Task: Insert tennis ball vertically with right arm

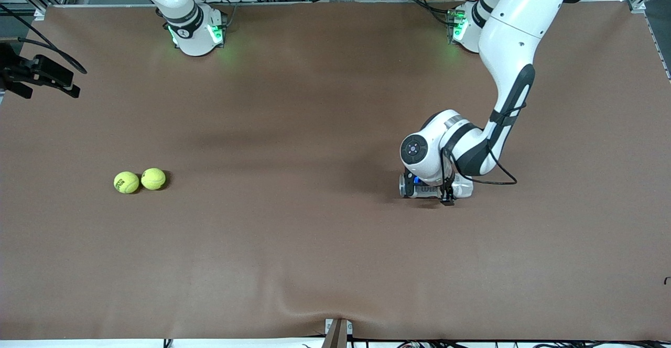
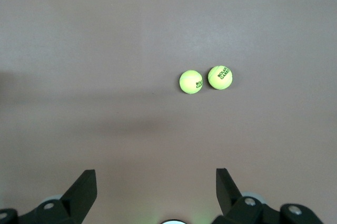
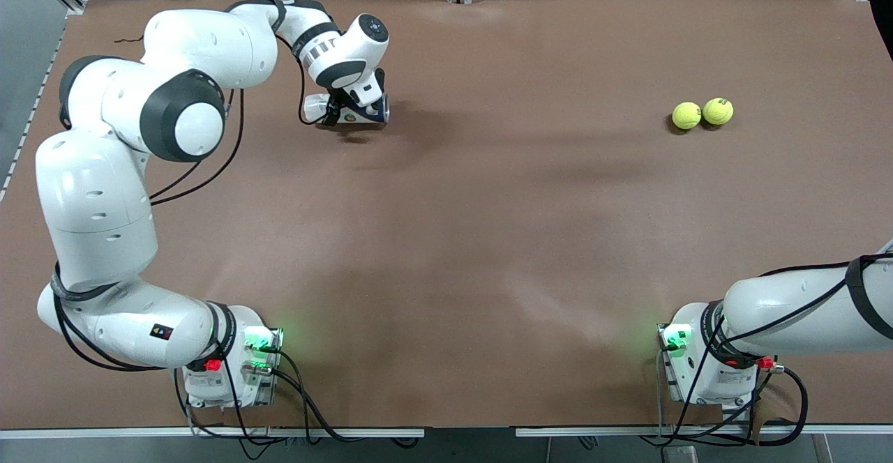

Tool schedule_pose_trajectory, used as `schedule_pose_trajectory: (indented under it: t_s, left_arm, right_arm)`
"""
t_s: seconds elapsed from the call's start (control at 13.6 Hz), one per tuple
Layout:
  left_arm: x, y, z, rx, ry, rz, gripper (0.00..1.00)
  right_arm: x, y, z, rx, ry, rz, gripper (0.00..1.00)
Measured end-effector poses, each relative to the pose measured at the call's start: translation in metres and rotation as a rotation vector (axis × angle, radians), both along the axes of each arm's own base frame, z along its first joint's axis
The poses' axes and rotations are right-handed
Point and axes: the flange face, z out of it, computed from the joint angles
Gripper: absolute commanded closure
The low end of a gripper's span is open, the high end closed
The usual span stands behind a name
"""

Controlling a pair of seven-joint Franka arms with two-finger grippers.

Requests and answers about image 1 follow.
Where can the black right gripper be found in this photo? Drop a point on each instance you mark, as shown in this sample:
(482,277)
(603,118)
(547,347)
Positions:
(15,70)

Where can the clear Wilson tennis ball can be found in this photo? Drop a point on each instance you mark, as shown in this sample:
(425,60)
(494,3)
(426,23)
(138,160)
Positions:
(464,186)

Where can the yellow Roland Garros tennis ball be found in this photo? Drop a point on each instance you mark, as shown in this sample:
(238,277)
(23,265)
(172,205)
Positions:
(126,182)
(153,178)

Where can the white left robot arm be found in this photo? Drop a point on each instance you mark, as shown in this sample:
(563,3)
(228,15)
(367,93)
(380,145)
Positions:
(513,33)

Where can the brown table mat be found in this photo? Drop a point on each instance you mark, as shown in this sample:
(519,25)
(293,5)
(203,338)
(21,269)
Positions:
(335,243)

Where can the metal table clamp bracket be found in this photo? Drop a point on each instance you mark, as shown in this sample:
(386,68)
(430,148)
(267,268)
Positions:
(338,335)

